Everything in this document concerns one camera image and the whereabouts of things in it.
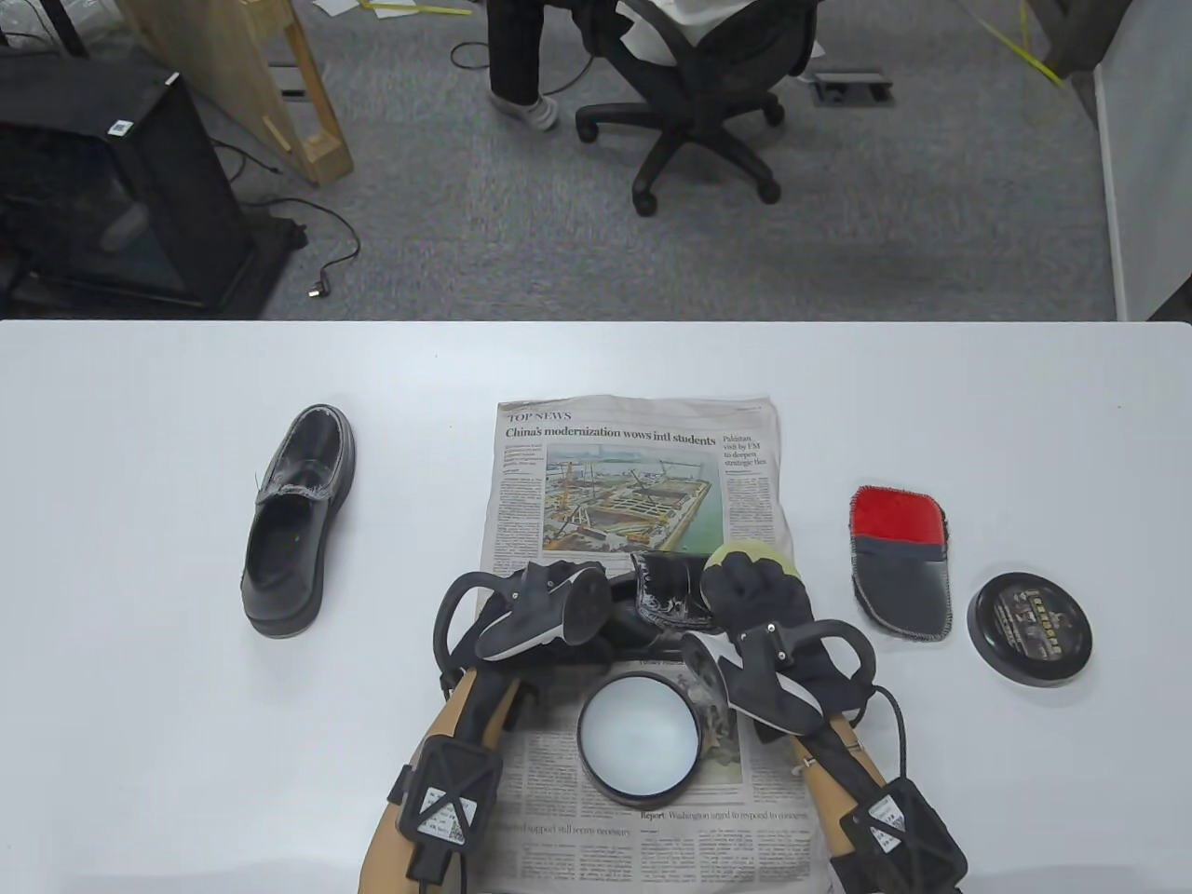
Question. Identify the person's left forearm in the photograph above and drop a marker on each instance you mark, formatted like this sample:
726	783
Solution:
391	847

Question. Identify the light wooden frame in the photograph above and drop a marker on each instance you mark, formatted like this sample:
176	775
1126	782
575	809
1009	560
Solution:
233	56

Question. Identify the black white left hand controller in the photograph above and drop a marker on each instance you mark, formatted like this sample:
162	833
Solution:
582	610

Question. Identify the black white right hand controller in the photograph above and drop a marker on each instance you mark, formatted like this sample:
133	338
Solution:
773	694

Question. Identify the person's left hand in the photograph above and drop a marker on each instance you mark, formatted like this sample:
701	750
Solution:
545	582

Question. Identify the printed newspaper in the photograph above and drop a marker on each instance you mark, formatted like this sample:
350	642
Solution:
605	484

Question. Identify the black right wrist camera module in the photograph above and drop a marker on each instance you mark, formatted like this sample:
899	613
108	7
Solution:
903	833

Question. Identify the white partition panel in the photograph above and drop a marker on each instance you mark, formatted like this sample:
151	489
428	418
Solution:
1145	140

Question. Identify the round leather care cream jar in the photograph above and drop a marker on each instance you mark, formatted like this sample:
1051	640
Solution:
638	736

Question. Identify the round yellow polishing sponge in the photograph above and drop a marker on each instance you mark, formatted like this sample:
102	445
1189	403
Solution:
773	551

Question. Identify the person's right hand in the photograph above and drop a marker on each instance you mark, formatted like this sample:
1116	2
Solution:
754	596

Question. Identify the black mesh cabinet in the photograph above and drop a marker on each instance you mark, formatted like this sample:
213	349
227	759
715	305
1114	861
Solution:
112	186

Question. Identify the black cream jar lid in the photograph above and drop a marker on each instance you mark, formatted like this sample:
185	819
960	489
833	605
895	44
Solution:
1029	629

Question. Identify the yellow floor tape strip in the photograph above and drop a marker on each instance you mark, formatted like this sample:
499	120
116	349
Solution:
1020	47

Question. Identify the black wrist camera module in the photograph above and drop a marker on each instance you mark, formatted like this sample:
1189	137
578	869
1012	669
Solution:
903	833
452	801

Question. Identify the grey floor outlet box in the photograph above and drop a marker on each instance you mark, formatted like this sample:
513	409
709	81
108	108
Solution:
852	86

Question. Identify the black leather loafer shoe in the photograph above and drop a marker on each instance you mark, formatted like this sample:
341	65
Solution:
284	549
666	587

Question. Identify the black left wrist camera module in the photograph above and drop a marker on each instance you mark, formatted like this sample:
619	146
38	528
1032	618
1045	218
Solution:
452	801

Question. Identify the black white hand controller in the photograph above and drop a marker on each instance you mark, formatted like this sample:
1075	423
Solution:
582	610
773	694

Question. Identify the red and grey polishing mitt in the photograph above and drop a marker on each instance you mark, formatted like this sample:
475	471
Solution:
903	577

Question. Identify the black swivel office chair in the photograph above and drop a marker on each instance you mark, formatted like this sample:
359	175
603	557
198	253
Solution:
698	102

